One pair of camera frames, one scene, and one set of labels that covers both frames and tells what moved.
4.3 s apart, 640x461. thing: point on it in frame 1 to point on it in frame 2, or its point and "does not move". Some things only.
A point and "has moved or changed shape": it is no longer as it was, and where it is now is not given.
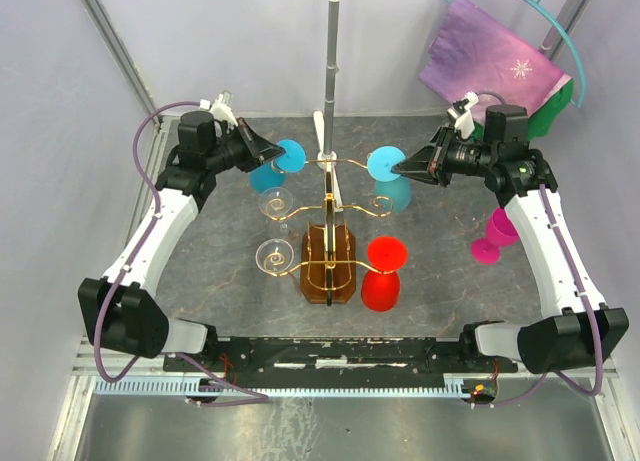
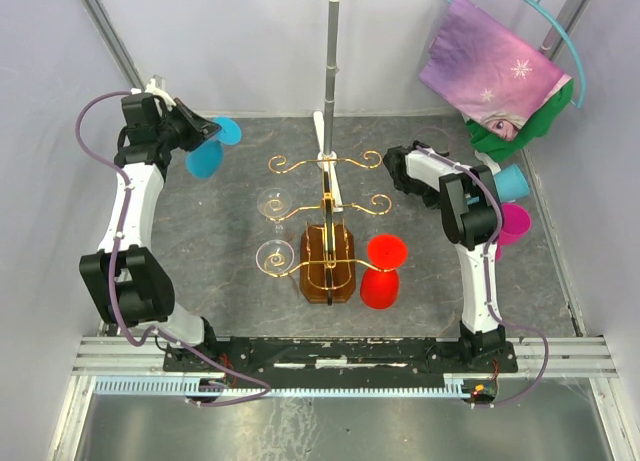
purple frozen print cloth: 474,51 does not move
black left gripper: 263,149 to 207,129
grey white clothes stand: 325,123 does not move
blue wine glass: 394,186 has moved or changed shape
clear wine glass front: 274,255 does not move
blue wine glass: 271,176 has moved or changed shape
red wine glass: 380,292 does not move
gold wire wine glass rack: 328,253 does not move
